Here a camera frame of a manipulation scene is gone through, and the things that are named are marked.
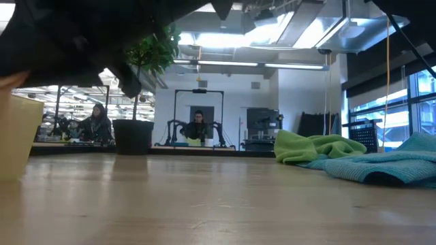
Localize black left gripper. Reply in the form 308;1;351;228
0;0;142;99

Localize green microfiber towel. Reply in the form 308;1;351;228
274;129;368;165

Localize teal microfiber towel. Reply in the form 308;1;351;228
296;131;436;189

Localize person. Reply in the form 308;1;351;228
179;109;219;148
80;103;116;146

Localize green potted plant black pot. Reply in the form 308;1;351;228
112;22;183;157

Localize background robot station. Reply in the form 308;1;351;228
35;114;86;143

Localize grey door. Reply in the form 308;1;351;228
189;105;215;140

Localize long ceiling light strip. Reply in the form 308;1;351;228
173;59;330;71

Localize yellow translucent plastic bin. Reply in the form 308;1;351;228
0;94;46;182

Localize black equipment cabinet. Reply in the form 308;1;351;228
240;108;284;152

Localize black folded panel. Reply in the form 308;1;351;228
298;112;340;137

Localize black perforated panel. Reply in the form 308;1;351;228
341;118;383;153

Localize black gantry frame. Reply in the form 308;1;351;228
54;84;110;133
172;88;225;148

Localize black aluminium table frame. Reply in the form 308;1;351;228
29;145;277;159

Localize silver air duct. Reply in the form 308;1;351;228
243;0;410;54

